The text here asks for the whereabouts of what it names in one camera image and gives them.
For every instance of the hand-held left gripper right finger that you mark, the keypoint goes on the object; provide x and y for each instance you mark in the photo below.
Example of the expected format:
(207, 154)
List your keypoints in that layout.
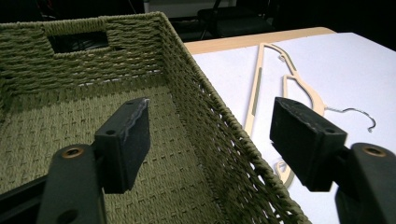
(306, 146)

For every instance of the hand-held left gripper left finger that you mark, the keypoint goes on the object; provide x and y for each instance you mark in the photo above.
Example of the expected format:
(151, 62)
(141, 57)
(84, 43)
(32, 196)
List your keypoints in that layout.
(121, 146)

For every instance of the green woven basket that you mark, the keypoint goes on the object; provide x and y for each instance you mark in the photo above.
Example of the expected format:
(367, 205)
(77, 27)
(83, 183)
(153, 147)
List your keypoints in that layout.
(174, 155)

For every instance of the beige clothes hanger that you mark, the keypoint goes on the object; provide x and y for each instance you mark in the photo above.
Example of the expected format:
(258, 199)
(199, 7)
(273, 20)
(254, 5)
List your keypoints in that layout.
(256, 90)

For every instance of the white table mat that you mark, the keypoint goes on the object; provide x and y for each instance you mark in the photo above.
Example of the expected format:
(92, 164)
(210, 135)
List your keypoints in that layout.
(336, 71)

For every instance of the dark folding chair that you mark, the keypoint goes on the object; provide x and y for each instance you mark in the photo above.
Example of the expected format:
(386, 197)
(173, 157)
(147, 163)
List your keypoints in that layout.
(236, 21)

